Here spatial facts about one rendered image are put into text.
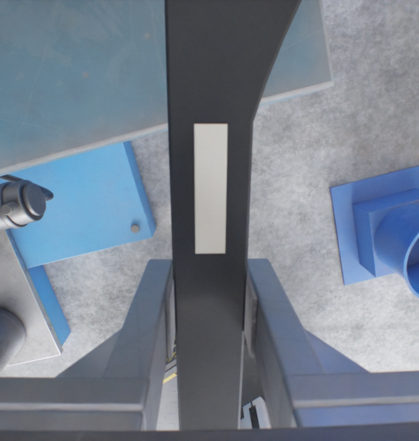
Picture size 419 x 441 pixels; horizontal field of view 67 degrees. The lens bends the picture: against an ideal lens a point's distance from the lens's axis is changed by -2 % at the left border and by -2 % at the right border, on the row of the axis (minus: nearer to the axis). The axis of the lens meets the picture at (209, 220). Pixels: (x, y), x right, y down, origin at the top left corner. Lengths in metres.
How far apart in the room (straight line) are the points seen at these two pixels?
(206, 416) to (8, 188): 0.76
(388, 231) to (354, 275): 0.33
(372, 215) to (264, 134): 0.49
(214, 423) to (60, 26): 0.22
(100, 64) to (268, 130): 1.11
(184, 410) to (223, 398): 0.02
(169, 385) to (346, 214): 0.94
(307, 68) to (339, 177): 1.19
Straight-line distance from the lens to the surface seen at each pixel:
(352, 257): 1.48
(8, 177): 1.19
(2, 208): 0.83
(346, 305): 1.59
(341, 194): 1.38
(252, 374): 1.26
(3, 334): 1.41
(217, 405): 0.17
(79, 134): 0.20
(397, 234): 1.22
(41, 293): 1.47
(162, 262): 0.15
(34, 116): 0.21
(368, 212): 1.29
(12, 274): 1.41
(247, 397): 1.32
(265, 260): 0.16
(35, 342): 1.52
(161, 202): 1.29
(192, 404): 0.17
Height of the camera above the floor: 1.25
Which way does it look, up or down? 74 degrees down
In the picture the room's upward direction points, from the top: 175 degrees clockwise
